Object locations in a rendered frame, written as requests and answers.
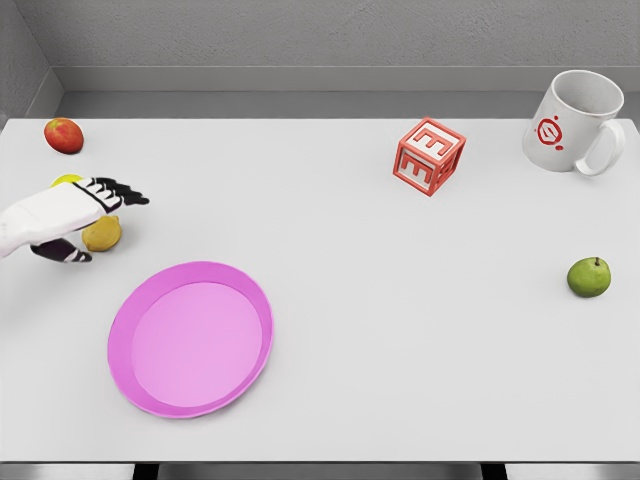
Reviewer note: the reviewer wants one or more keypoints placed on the yellow-green round fruit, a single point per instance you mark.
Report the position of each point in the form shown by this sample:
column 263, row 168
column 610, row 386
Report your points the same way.
column 65, row 179

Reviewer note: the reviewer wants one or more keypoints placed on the yellow lemon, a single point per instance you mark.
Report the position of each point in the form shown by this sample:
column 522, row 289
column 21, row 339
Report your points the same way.
column 106, row 235

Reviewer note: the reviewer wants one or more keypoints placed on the green pear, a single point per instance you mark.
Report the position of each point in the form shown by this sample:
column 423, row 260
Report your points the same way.
column 588, row 277

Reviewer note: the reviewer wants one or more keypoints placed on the pink round plate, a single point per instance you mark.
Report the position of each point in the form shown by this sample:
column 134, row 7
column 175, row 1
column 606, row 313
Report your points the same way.
column 192, row 340

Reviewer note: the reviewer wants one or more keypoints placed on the red apple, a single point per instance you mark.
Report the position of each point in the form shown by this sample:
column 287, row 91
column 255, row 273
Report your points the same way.
column 63, row 135

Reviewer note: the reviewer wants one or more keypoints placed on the white mug with red logo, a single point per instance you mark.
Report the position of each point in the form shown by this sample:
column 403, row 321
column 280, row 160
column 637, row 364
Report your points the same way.
column 570, row 120

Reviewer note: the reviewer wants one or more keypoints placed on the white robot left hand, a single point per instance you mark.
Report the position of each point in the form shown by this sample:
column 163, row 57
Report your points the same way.
column 60, row 210

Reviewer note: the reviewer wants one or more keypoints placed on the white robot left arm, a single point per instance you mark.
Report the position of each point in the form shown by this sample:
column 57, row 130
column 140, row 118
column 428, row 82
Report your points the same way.
column 9, row 230

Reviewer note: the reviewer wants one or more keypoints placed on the red letter block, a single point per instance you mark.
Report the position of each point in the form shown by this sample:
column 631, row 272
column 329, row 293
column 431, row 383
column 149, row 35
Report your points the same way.
column 429, row 156

